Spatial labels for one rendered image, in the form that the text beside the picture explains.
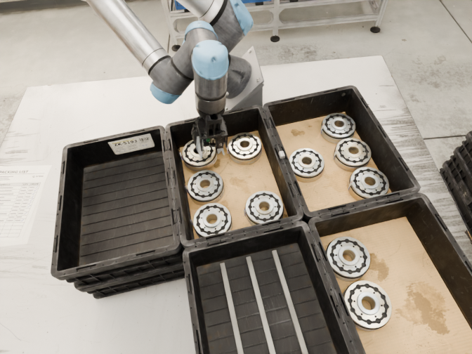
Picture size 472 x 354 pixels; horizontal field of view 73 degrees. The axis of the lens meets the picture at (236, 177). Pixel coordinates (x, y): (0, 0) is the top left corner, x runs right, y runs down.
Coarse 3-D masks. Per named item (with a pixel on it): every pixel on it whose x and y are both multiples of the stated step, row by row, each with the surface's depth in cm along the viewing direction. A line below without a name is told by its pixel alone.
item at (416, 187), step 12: (300, 96) 99; (312, 96) 98; (360, 96) 97; (264, 108) 97; (372, 120) 91; (276, 132) 91; (384, 132) 89; (396, 156) 84; (288, 168) 84; (408, 168) 82; (300, 192) 80; (396, 192) 78; (408, 192) 78; (300, 204) 78; (348, 204) 77; (360, 204) 77; (312, 216) 76
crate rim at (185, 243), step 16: (224, 112) 97; (240, 112) 97; (272, 144) 89; (176, 176) 85; (288, 176) 83; (176, 192) 82; (176, 208) 80; (272, 224) 76; (192, 240) 75; (208, 240) 75
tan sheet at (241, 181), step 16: (224, 144) 103; (224, 160) 99; (224, 176) 96; (240, 176) 96; (256, 176) 95; (272, 176) 95; (224, 192) 93; (240, 192) 93; (192, 208) 91; (240, 208) 90; (240, 224) 87
